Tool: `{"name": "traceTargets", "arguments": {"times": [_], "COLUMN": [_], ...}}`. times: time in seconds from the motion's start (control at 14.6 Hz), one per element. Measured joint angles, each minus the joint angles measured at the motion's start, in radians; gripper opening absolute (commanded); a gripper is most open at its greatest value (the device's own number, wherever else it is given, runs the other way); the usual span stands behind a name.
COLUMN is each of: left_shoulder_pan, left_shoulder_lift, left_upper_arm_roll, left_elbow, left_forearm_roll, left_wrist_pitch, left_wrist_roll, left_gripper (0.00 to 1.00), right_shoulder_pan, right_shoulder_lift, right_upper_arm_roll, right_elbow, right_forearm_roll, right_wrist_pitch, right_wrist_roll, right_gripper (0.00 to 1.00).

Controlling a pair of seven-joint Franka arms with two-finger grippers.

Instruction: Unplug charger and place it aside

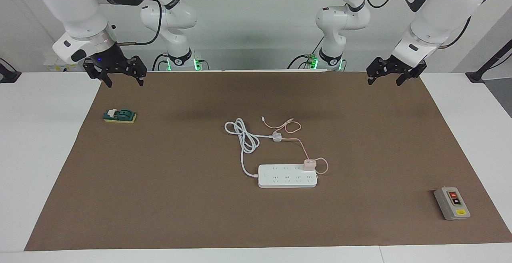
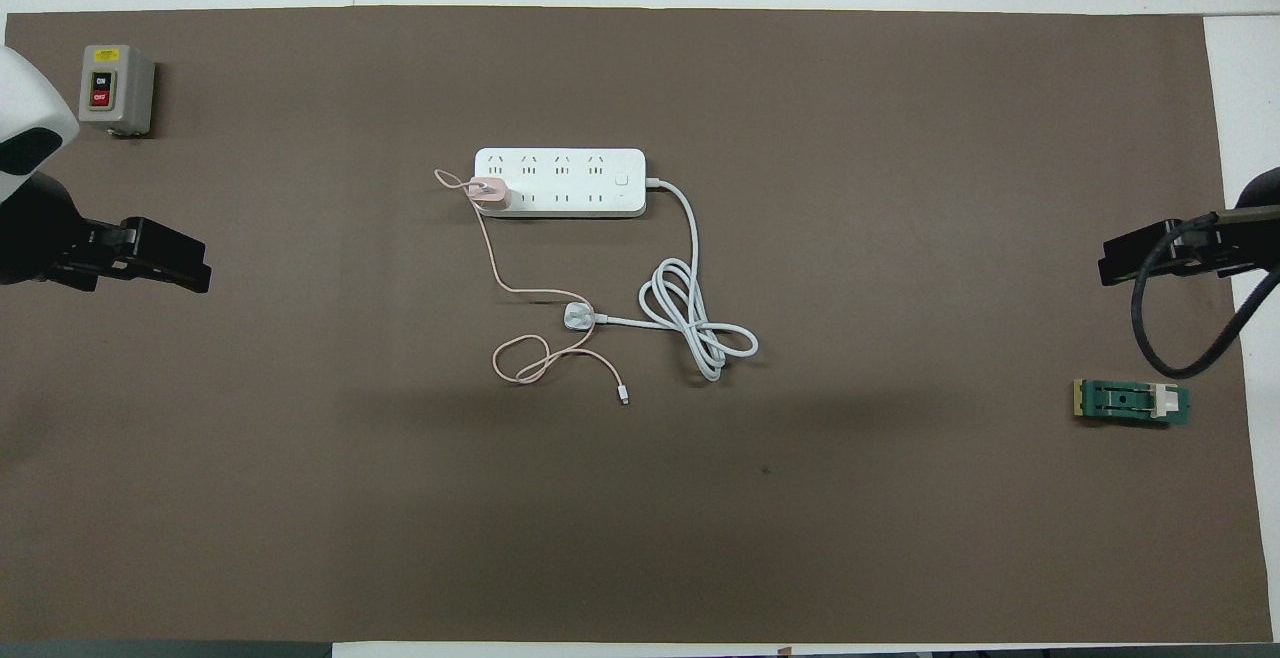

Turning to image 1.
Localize pink charging cable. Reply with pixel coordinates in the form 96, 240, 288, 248
261, 116, 329, 175

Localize white box yellow label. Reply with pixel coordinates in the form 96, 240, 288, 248
43, 57, 86, 72

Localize black table clamp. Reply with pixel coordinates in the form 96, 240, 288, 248
0, 58, 22, 84

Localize brown table mat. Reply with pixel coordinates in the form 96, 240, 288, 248
24, 70, 512, 251

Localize grey push button box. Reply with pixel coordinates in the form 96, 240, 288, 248
434, 187, 471, 221

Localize black base cable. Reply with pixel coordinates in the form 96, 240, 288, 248
287, 37, 324, 70
152, 53, 170, 72

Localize green knife switch yellow base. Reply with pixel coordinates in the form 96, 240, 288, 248
103, 108, 137, 124

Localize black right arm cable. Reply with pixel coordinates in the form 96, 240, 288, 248
116, 0, 163, 47

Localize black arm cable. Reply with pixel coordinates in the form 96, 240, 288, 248
358, 0, 472, 50
116, 0, 163, 47

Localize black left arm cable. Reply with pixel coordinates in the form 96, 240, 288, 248
358, 0, 472, 50

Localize white power cord with plug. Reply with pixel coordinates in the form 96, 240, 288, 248
224, 118, 283, 177

